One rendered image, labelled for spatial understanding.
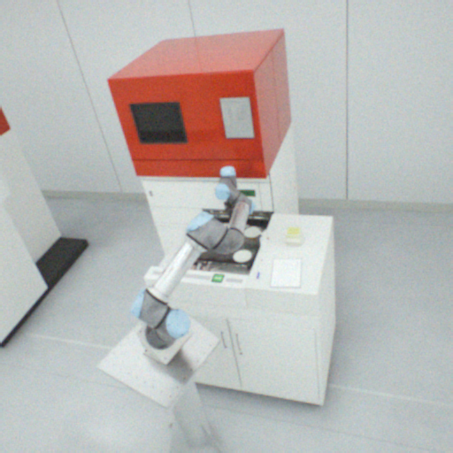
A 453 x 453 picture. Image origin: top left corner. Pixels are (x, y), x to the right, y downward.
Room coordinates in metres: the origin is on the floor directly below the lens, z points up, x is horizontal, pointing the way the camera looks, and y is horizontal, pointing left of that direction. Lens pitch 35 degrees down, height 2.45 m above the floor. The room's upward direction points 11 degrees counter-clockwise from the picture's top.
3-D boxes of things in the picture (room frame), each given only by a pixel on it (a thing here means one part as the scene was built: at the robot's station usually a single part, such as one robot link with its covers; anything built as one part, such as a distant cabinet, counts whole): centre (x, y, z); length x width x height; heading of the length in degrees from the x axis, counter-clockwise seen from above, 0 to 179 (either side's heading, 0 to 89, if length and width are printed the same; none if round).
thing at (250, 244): (2.04, -0.01, 0.90); 0.34 x 0.34 x 0.01; 66
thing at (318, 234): (1.79, -0.33, 0.89); 0.62 x 0.35 x 0.14; 156
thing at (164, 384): (1.43, 0.40, 0.75); 0.45 x 0.44 x 0.13; 140
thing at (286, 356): (1.91, -0.04, 0.41); 0.97 x 0.64 x 0.82; 66
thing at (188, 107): (2.61, -0.06, 1.52); 0.81 x 0.75 x 0.59; 66
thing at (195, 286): (1.73, 0.20, 0.89); 0.55 x 0.09 x 0.14; 66
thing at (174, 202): (2.32, 0.07, 1.02); 0.82 x 0.03 x 0.40; 66
